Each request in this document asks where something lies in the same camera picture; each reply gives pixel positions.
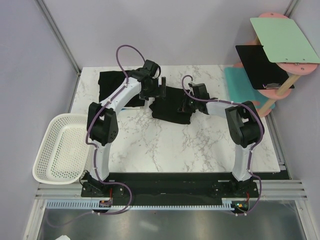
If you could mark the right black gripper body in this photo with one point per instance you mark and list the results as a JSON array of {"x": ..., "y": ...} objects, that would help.
[{"x": 191, "y": 104}]

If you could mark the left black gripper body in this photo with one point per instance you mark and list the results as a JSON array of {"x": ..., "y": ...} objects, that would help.
[{"x": 153, "y": 90}]

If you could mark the black printed t shirt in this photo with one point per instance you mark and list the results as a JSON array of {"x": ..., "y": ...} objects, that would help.
[{"x": 166, "y": 108}]

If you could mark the black t shirt stack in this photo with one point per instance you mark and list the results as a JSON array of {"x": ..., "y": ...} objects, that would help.
[{"x": 109, "y": 81}]

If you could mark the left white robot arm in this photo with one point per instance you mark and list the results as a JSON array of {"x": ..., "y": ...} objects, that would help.
[{"x": 102, "y": 123}]

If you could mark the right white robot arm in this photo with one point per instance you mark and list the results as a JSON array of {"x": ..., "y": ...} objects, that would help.
[{"x": 244, "y": 125}]

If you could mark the teal mat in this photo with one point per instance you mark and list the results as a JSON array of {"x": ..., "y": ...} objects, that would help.
[{"x": 239, "y": 87}]

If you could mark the black clipboard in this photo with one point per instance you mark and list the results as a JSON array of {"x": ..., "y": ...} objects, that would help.
[{"x": 261, "y": 73}]

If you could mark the white perforated laundry basket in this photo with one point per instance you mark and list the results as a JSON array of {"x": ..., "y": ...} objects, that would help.
[{"x": 63, "y": 152}]

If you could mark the green clipboard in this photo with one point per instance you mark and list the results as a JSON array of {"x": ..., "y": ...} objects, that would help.
[{"x": 283, "y": 41}]

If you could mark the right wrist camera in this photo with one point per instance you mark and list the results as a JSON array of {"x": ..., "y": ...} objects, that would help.
[{"x": 200, "y": 92}]

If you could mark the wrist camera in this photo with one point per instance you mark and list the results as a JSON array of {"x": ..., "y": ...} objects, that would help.
[
  {"x": 152, "y": 69},
  {"x": 200, "y": 92}
]

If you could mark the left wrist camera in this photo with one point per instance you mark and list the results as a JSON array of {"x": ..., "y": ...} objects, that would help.
[{"x": 152, "y": 69}]

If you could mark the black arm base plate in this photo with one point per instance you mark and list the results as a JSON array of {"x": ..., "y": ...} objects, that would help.
[{"x": 216, "y": 185}]

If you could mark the aluminium frame rail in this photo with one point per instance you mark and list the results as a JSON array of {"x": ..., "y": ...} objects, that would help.
[{"x": 58, "y": 35}]

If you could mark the light blue cable duct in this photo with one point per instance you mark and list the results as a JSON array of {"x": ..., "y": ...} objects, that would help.
[{"x": 95, "y": 204}]

